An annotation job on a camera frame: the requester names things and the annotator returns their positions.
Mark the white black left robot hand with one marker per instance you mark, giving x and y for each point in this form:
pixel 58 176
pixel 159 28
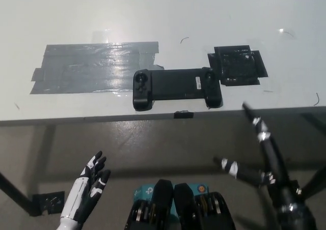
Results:
pixel 81 189

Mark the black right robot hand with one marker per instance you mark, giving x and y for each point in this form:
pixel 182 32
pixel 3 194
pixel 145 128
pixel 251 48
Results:
pixel 273 161

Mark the black mobile game controller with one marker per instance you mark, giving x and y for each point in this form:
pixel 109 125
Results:
pixel 175 83

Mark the black slanted table leg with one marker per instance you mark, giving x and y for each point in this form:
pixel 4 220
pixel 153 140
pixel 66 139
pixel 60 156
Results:
pixel 315 179
pixel 14 191

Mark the teal cardboard router box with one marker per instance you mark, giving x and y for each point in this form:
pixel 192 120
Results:
pixel 144 189

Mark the small black tape strip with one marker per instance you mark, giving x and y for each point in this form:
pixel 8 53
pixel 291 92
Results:
pixel 183 115

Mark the square black tape patch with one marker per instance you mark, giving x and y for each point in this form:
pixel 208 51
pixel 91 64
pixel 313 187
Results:
pixel 237 64

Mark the large grey tape patch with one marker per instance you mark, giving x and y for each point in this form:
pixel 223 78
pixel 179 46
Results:
pixel 84 69

